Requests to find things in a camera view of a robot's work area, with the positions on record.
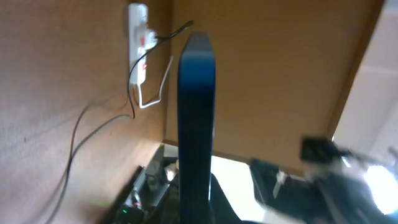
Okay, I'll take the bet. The black phone charger cable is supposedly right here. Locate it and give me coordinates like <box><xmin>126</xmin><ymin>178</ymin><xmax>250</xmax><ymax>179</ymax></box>
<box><xmin>43</xmin><ymin>20</ymin><xmax>195</xmax><ymax>224</ymax></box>

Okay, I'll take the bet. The white power strip cord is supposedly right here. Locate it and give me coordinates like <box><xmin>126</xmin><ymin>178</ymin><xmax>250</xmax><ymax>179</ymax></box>
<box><xmin>136</xmin><ymin>55</ymin><xmax>174</xmax><ymax>110</ymax></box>

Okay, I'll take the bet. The white power strip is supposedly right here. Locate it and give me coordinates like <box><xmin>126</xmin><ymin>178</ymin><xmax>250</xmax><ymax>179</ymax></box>
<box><xmin>128</xmin><ymin>3</ymin><xmax>157</xmax><ymax>85</ymax></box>

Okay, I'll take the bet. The blue screen smartphone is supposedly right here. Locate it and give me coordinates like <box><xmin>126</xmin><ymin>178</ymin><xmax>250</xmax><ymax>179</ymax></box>
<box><xmin>177</xmin><ymin>32</ymin><xmax>216</xmax><ymax>224</ymax></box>

